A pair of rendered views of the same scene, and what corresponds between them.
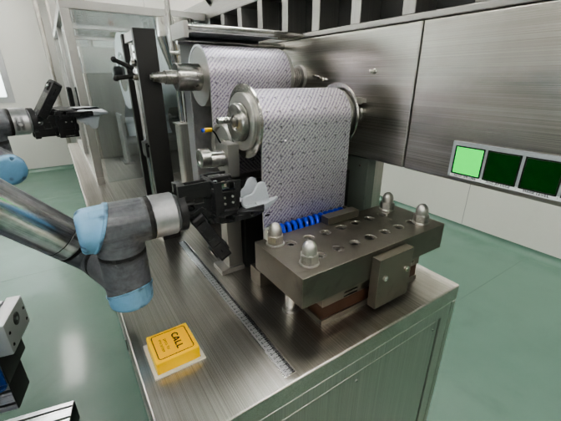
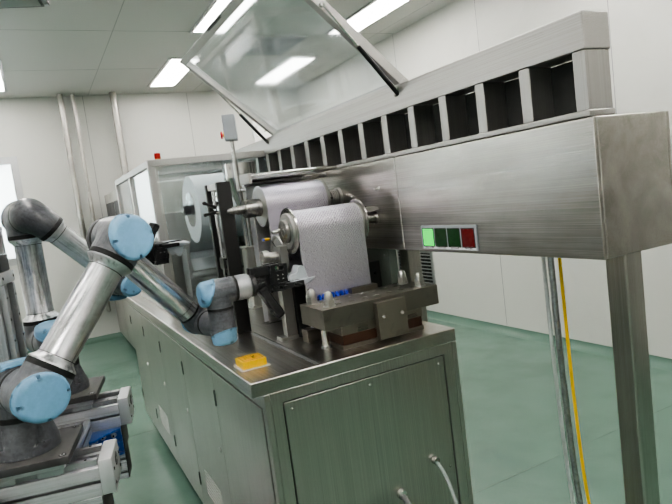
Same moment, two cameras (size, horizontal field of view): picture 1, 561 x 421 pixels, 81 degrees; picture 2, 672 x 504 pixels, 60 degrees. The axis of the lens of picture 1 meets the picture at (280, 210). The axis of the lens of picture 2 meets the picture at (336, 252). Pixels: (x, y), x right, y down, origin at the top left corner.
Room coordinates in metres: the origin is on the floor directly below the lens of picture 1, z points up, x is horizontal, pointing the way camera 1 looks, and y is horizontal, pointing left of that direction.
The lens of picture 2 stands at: (-1.14, -0.29, 1.35)
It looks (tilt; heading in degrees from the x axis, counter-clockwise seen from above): 6 degrees down; 7
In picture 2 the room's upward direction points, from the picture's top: 7 degrees counter-clockwise
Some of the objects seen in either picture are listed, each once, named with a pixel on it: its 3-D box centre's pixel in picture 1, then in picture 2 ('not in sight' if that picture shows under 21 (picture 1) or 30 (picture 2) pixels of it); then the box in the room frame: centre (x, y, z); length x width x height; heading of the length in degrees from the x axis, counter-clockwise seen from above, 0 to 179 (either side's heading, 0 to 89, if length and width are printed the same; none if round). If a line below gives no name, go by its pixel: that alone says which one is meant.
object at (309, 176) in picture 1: (307, 180); (336, 265); (0.70, -0.06, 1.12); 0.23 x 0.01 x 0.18; 124
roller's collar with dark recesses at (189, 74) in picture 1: (187, 77); (252, 208); (0.88, 0.23, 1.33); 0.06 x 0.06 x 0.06; 34
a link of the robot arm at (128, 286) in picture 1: (123, 273); (219, 324); (0.50, 0.28, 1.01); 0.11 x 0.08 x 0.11; 51
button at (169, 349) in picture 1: (173, 347); (251, 361); (0.42, 0.18, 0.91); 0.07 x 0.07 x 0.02; 34
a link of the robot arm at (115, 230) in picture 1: (116, 226); (217, 292); (0.48, 0.27, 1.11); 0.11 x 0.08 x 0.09; 124
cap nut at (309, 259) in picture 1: (309, 251); (328, 298); (0.50, -0.05, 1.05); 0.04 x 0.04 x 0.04
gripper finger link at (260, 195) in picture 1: (260, 195); (301, 274); (0.62, 0.04, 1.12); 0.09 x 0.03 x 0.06; 122
